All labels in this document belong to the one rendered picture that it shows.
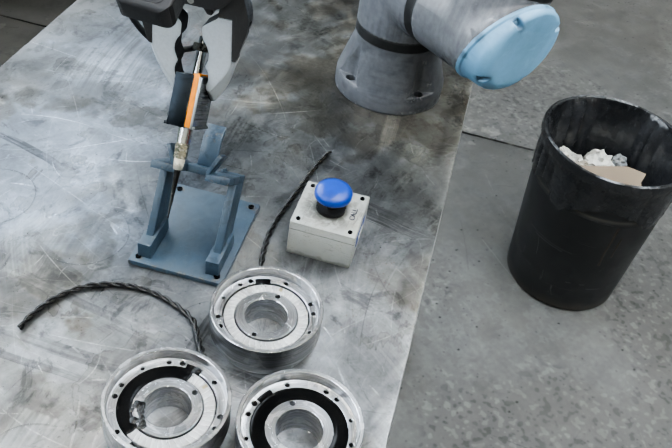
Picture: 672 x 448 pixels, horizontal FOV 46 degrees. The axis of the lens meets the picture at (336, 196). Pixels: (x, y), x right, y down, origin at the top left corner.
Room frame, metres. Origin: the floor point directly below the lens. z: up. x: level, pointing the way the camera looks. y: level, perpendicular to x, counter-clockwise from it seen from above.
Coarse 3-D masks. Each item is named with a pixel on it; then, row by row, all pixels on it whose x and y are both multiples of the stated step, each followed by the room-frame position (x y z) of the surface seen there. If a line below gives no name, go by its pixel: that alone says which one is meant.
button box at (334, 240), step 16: (304, 192) 0.65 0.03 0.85; (304, 208) 0.63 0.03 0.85; (320, 208) 0.63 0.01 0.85; (336, 208) 0.63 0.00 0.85; (352, 208) 0.64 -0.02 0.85; (304, 224) 0.60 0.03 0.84; (320, 224) 0.61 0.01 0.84; (336, 224) 0.61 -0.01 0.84; (352, 224) 0.62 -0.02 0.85; (288, 240) 0.60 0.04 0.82; (304, 240) 0.60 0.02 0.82; (320, 240) 0.60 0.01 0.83; (336, 240) 0.60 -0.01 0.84; (352, 240) 0.59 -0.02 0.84; (320, 256) 0.60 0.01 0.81; (336, 256) 0.60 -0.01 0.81; (352, 256) 0.60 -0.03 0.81
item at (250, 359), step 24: (216, 288) 0.50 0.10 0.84; (240, 288) 0.52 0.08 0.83; (288, 288) 0.53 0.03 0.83; (312, 288) 0.52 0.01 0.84; (216, 312) 0.48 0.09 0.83; (240, 312) 0.49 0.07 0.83; (264, 312) 0.51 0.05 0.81; (288, 312) 0.50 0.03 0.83; (312, 312) 0.50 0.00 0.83; (216, 336) 0.45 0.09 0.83; (264, 336) 0.46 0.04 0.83; (312, 336) 0.46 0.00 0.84; (240, 360) 0.44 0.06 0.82; (264, 360) 0.44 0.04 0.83; (288, 360) 0.45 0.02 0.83
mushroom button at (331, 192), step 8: (320, 184) 0.64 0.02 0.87; (328, 184) 0.64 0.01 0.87; (336, 184) 0.64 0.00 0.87; (344, 184) 0.64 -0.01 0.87; (320, 192) 0.62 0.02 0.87; (328, 192) 0.63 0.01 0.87; (336, 192) 0.63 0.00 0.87; (344, 192) 0.63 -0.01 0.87; (352, 192) 0.64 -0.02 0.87; (320, 200) 0.62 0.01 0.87; (328, 200) 0.62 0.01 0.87; (336, 200) 0.62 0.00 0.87; (344, 200) 0.62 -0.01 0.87; (328, 208) 0.63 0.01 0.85
